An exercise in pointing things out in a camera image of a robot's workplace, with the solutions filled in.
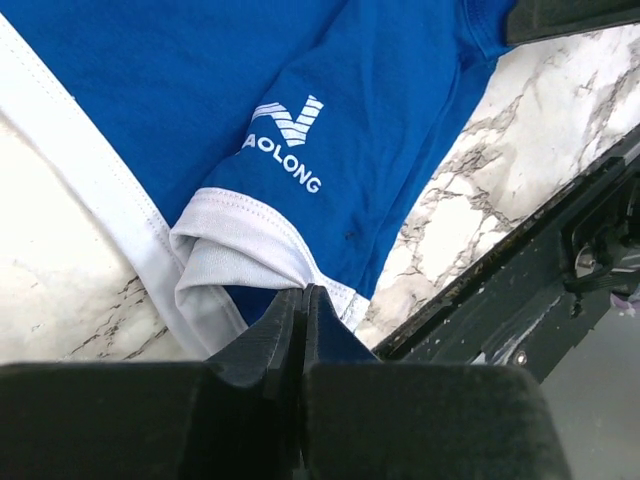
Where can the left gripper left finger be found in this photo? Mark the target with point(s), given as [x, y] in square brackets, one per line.
[232, 416]

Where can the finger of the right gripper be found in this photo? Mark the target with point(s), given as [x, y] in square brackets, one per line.
[532, 21]

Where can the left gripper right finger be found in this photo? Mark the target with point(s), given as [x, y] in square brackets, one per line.
[392, 420]

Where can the blue boxer underwear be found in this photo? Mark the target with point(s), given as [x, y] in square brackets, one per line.
[236, 148]

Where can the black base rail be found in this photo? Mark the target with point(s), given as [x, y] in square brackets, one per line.
[545, 286]

